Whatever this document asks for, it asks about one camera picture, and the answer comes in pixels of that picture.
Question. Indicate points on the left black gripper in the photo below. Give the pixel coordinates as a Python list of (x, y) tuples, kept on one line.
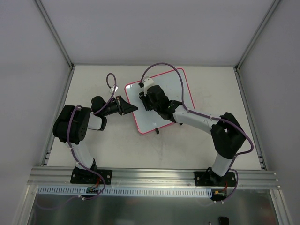
[(119, 105)]

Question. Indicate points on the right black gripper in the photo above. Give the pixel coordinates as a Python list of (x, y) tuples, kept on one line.
[(143, 101)]

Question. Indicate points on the pink framed whiteboard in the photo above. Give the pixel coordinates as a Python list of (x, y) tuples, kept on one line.
[(170, 87)]

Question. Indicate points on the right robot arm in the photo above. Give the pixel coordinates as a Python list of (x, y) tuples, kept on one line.
[(228, 137)]

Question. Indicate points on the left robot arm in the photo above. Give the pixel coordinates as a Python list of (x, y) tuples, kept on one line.
[(71, 128)]

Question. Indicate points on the black knob at bottom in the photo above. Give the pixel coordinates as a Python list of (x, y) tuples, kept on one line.
[(224, 220)]

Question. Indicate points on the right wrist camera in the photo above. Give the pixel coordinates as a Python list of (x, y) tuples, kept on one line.
[(146, 84)]

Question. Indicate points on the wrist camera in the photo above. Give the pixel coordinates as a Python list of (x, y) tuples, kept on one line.
[(146, 84), (113, 89)]

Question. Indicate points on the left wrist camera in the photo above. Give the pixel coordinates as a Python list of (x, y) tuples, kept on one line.
[(113, 89)]

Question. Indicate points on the aluminium mounting rail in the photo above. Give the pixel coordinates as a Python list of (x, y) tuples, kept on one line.
[(155, 178)]

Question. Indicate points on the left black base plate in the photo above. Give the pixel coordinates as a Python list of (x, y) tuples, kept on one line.
[(82, 176)]

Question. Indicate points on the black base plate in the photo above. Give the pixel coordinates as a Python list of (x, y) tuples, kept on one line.
[(82, 176), (210, 179)]

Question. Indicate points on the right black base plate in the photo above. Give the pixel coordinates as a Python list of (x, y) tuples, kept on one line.
[(210, 179)]

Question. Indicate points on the left aluminium frame post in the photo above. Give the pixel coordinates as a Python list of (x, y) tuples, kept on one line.
[(54, 32)]

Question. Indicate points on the aluminium frame post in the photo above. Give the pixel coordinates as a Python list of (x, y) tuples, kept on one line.
[(54, 32), (258, 32)]

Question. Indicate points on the white slotted cable duct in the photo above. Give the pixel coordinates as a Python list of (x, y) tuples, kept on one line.
[(127, 191)]

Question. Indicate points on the right aluminium frame post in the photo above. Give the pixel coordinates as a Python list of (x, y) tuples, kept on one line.
[(258, 32)]

